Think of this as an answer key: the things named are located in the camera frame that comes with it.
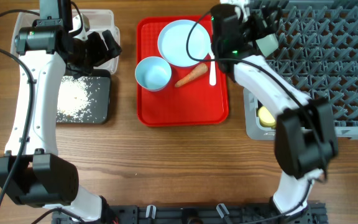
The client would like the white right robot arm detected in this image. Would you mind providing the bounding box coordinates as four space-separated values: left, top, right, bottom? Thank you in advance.
209 1 339 217

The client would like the red plastic tray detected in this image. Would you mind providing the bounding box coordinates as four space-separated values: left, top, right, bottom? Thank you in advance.
136 15 229 127

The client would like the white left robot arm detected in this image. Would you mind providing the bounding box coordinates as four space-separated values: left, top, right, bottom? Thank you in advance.
0 1 122 223

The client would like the orange carrot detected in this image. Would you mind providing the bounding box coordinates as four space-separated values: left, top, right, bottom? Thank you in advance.
175 63 208 88

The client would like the black waste tray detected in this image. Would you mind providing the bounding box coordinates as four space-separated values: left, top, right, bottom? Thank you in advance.
54 68 112 124

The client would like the grey dishwasher rack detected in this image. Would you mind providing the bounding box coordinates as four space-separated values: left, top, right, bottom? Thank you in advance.
249 0 358 140

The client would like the clear plastic bin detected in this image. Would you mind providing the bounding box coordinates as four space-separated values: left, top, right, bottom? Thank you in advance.
10 9 120 75

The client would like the yellow plastic cup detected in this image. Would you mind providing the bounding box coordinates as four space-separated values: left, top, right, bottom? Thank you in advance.
257 106 276 129

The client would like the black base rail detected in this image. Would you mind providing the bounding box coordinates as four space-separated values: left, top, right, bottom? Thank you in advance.
51 202 328 224

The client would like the white rice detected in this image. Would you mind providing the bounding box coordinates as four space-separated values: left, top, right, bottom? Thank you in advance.
56 77 105 123

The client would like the light blue bowl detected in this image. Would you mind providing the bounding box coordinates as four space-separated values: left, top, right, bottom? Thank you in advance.
135 56 172 91

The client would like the mint green bowl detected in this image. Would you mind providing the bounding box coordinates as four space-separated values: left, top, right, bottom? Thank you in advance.
256 34 279 57

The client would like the large light blue plate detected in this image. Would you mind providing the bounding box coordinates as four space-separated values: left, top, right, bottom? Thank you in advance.
157 19 211 67

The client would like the white plastic spoon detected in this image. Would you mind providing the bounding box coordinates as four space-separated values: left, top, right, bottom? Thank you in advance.
209 50 217 86

